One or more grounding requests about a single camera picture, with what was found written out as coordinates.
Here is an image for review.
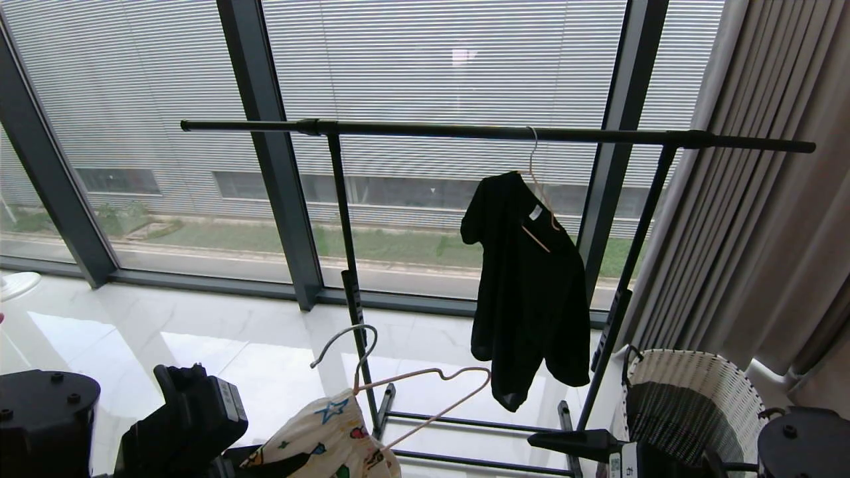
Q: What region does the white laundry basket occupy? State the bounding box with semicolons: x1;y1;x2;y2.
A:
611;345;789;478

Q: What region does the black clothes rack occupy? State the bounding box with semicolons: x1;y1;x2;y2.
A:
181;118;817;478

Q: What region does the white round stand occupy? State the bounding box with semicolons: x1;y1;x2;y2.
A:
0;271;42;303

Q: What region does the pink clothes hanger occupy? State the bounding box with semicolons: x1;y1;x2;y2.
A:
310;324;493;453
518;126;562;254

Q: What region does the black short-sleeved shirt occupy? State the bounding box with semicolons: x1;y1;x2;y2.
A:
460;171;592;413

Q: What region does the cream printed garment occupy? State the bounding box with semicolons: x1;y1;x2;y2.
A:
239;388;402;478

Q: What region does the beige curtain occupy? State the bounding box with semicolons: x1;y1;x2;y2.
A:
614;0;850;400

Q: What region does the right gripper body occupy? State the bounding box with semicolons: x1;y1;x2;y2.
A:
608;439;705;478

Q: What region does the window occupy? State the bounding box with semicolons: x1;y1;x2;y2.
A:
0;0;728;331

